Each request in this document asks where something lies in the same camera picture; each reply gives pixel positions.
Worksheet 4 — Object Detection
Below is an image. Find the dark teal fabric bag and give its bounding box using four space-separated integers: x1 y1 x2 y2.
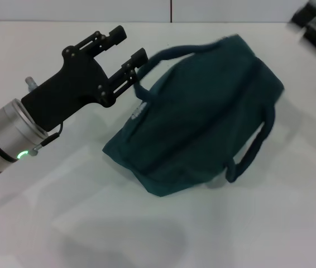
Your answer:
101 33 285 198

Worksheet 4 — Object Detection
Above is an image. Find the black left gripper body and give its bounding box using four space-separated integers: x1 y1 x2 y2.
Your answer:
20 44 112 132

